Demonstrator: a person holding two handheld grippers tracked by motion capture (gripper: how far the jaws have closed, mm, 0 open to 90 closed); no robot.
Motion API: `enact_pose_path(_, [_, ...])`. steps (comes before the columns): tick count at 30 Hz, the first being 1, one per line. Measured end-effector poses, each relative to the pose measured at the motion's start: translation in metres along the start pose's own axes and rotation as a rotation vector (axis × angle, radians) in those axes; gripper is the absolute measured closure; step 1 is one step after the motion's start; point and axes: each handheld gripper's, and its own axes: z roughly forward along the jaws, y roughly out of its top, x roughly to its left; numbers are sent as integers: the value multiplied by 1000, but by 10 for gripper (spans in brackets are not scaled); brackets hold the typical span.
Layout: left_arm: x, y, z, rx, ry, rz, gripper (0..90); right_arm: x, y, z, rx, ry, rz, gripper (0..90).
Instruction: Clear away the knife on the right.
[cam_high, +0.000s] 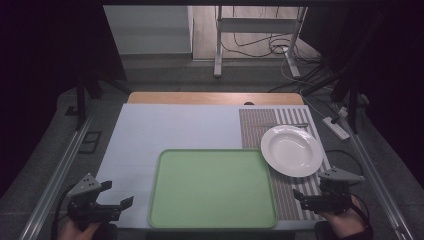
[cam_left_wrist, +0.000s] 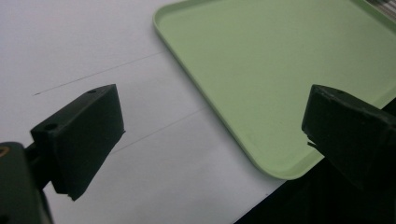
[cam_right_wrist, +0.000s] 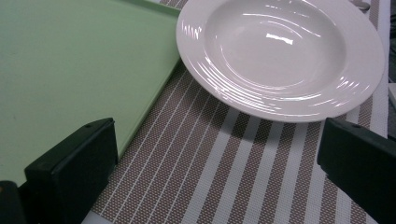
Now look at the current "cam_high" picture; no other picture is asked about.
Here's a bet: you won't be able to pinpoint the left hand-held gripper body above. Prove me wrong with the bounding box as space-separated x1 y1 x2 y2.
66 172 122 231

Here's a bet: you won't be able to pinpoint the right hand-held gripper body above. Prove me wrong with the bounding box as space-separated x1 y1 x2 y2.
301 166 366 214

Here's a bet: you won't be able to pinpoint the person's right hand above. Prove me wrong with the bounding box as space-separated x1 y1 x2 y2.
319 196 368 240

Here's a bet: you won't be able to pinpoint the person's left hand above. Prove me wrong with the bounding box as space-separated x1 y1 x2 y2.
58 218 101 240

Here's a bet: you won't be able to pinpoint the white round plate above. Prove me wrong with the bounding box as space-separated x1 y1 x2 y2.
260 124 324 178

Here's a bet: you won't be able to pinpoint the white power strip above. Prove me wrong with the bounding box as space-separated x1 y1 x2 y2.
322 116 351 141

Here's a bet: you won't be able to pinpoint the striped grey placemat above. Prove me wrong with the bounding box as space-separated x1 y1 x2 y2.
238 108 332 222

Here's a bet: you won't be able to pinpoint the black tripod stand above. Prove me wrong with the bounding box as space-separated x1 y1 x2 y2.
301 63 368 135
74 66 133 132

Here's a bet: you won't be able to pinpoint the pale blue table mat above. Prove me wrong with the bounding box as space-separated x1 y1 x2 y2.
94 103 332 231

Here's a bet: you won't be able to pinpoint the green plastic tray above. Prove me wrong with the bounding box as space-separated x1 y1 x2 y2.
148 148 278 230

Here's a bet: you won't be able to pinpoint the white panel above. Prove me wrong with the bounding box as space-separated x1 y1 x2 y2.
103 4 194 56

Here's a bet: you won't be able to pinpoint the white metal stand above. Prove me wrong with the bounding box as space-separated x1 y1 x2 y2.
213 5 308 80

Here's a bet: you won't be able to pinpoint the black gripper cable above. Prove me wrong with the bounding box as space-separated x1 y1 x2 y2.
50 184 77 240
324 149 372 229

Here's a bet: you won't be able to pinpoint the aluminium rail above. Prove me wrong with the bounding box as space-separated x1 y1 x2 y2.
18 113 98 240
344 124 416 240

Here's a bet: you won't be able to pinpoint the black floor cables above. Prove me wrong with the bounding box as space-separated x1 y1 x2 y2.
221 6 323 69

